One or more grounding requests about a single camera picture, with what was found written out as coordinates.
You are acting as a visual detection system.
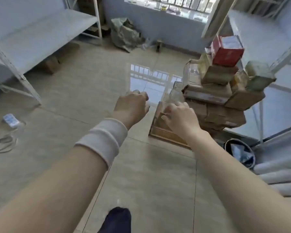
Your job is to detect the person's right hand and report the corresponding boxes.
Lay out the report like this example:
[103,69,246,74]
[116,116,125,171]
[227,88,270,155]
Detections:
[161,101,204,141]

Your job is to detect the person's left hand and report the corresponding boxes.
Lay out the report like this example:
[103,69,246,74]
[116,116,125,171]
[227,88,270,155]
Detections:
[111,89,150,131]

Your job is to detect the stack of cardboard parcels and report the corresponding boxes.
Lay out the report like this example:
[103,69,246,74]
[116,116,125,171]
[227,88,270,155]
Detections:
[182,58,266,141]

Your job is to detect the red parcel box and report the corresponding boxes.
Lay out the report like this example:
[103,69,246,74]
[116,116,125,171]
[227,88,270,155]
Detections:
[211,35,245,68]

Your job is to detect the small yellow-taped box marked 2-2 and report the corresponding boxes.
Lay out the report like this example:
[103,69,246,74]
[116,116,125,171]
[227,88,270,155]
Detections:
[244,61,277,92]

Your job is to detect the person's right forearm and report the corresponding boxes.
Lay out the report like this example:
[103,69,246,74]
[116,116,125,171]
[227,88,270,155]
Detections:
[188,129,291,233]

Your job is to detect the person's left forearm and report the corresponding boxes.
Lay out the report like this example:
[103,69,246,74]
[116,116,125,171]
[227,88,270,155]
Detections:
[0,145,110,233]

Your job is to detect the person's dark trousers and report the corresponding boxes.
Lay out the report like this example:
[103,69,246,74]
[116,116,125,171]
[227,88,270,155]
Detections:
[104,207,132,233]

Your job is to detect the white wristband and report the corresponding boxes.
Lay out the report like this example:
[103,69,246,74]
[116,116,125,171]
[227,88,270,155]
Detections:
[74,118,128,171]

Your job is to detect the black trash bin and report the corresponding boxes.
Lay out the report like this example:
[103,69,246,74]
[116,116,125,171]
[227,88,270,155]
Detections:
[224,139,255,171]

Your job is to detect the flattened cardboard box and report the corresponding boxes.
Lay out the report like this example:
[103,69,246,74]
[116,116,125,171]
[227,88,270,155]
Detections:
[38,42,81,75]

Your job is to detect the window with metal bars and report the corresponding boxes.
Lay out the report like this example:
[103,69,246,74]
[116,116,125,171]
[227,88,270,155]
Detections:
[124,0,233,22]

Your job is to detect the white radiator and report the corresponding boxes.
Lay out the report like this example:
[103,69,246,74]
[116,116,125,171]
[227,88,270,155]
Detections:
[253,155,291,206]

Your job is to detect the white power strip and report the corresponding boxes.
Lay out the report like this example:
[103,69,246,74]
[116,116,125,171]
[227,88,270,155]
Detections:
[2,113,21,129]

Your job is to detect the white cable bundle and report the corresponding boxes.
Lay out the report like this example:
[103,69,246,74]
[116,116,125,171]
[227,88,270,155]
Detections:
[0,133,19,165]

